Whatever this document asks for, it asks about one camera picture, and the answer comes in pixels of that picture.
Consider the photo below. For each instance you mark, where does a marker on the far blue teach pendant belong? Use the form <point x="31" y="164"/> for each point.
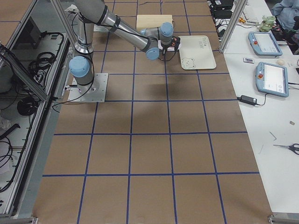
<point x="264" y="44"/>

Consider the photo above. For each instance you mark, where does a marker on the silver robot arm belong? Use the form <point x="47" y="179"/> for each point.
<point x="152" y="41"/>

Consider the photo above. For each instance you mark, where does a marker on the black power adapter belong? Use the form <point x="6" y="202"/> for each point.
<point x="247" y="100"/>

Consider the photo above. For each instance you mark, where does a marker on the seated person in blue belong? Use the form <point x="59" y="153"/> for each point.
<point x="285" y="11"/>

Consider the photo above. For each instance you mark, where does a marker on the green white toy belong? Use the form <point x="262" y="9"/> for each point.
<point x="267" y="23"/>

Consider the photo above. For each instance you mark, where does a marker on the blue teach pendant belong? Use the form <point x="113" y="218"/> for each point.
<point x="264" y="44"/>
<point x="272" y="79"/>

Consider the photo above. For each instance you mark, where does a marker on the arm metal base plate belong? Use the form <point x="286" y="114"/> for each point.
<point x="100" y="29"/>
<point x="90" y="93"/>

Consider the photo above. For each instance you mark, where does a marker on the beige egg-shaped object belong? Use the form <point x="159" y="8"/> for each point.
<point x="280" y="62"/>

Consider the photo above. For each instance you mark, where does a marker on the aluminium frame post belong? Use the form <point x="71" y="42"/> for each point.
<point x="239" y="6"/>

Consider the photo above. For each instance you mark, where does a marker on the cream bear tray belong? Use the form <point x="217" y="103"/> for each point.
<point x="196" y="53"/>

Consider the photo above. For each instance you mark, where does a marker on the wooden cutting board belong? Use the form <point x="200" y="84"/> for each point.
<point x="151" y="20"/>

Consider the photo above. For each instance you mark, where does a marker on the near blue teach pendant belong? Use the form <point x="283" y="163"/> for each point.
<point x="272" y="79"/>

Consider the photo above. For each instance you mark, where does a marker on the small white blue box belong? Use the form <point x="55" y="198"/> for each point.
<point x="248" y="60"/>

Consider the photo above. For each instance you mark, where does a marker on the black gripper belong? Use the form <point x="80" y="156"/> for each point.
<point x="164" y="47"/>

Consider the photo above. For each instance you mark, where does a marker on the black scissors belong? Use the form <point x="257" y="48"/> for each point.
<point x="294" y="147"/>

